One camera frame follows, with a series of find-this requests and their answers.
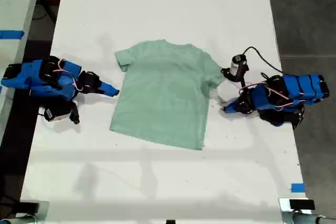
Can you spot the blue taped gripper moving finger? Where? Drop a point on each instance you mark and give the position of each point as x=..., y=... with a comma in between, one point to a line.
x=233, y=111
x=106, y=93

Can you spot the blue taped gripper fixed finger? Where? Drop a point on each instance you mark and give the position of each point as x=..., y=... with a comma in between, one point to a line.
x=109, y=87
x=233, y=104

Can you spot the pale green T-shirt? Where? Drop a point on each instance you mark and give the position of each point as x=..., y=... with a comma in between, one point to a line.
x=162, y=93

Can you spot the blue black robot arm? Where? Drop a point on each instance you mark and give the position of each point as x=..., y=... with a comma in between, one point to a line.
x=291, y=93
x=39, y=79

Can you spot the long blue tape strip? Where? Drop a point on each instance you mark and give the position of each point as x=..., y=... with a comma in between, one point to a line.
x=11, y=34

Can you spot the short blue tape strip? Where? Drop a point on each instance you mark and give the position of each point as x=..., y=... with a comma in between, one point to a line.
x=298, y=187

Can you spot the white side table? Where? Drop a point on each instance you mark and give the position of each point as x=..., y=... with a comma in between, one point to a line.
x=15, y=11

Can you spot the metal table clamp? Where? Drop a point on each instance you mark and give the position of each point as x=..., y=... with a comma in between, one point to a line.
x=296, y=205
x=32, y=208

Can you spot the small black box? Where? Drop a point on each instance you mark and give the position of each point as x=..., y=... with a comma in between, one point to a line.
x=170, y=222

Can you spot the short black camera stalk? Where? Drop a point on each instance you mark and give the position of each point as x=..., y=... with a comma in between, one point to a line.
x=235, y=75
x=74, y=113

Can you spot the black white camera box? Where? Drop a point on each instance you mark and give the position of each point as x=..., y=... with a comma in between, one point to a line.
x=56, y=112
x=238, y=64

